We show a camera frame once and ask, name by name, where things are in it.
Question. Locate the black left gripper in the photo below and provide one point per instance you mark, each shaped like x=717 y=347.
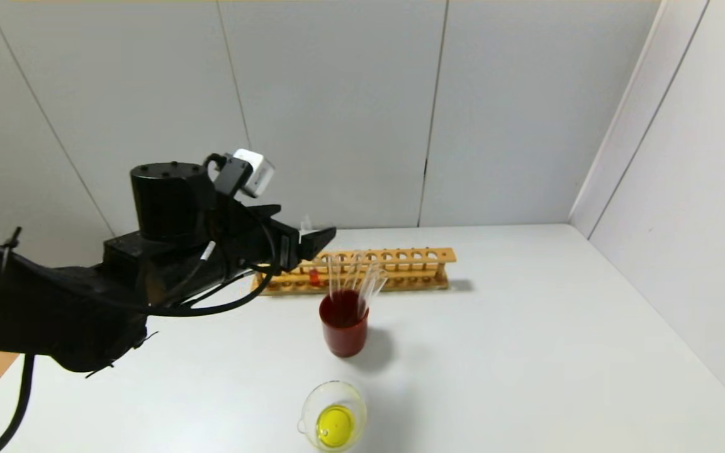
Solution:
x=288 y=251

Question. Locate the test tube with yellow pigment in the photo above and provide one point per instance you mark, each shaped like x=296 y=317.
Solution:
x=334 y=277

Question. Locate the wooden test tube rack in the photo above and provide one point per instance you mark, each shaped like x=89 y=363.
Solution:
x=413 y=255

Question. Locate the clear glass beaker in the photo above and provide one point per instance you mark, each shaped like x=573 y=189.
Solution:
x=335 y=425

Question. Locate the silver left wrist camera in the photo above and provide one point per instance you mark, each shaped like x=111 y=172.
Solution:
x=258 y=173

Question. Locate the empty glass test tube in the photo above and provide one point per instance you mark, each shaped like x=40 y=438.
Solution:
x=350 y=270
x=367 y=277
x=372 y=292

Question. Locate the test tube with red pigment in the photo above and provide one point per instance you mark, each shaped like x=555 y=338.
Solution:
x=314 y=277

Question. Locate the red plastic cup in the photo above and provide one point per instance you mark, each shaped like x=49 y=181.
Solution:
x=345 y=336

